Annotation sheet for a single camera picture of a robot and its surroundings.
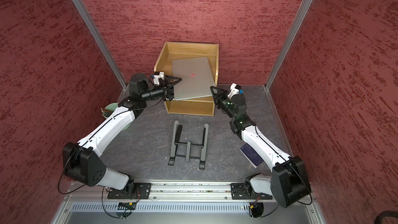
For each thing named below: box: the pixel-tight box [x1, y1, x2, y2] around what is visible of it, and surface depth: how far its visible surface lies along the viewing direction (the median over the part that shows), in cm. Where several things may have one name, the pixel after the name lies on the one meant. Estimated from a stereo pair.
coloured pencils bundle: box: [100, 107, 113, 118], surface depth 88 cm
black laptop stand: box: [168, 120, 209, 170], surface depth 86 cm
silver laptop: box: [171, 56, 217, 101], surface depth 81 cm
